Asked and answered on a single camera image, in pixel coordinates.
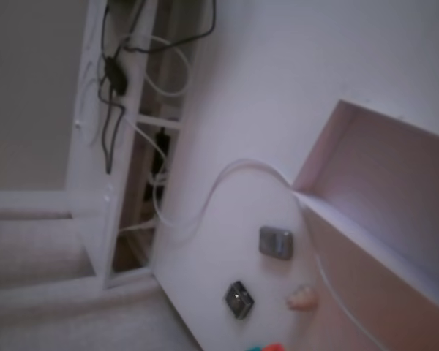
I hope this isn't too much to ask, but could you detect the white cardboard bin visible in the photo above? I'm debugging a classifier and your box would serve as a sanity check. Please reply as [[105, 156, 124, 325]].
[[291, 99, 439, 312]]

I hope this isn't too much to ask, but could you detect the small beige animal figurine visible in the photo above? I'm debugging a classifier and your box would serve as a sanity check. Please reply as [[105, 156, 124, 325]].
[[285, 284, 320, 312]]

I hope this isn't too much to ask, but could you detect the dark square block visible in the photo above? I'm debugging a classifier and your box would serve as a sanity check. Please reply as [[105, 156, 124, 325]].
[[223, 280, 255, 321]]

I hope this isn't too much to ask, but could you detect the grey metal tin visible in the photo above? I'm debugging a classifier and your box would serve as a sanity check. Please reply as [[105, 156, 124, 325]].
[[258, 225, 294, 261]]

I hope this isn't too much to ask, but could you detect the black plug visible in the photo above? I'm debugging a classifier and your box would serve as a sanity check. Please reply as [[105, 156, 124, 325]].
[[155, 127, 169, 173]]

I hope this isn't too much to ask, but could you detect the black power adapter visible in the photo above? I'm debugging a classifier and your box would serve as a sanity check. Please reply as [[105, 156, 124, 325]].
[[102, 56, 130, 98]]

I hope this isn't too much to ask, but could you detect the long white cable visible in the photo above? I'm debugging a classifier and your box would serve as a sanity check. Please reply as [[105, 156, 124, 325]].
[[151, 157, 387, 351]]

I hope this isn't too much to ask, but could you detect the white metal frame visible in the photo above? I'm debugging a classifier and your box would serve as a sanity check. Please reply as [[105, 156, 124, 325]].
[[66, 0, 202, 290]]

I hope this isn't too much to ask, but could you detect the thick black cable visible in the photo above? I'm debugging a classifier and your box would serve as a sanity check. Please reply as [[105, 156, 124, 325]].
[[97, 0, 217, 175]]

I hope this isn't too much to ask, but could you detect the coiled white cable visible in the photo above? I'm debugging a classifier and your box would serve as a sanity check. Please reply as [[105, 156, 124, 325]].
[[123, 33, 192, 99]]

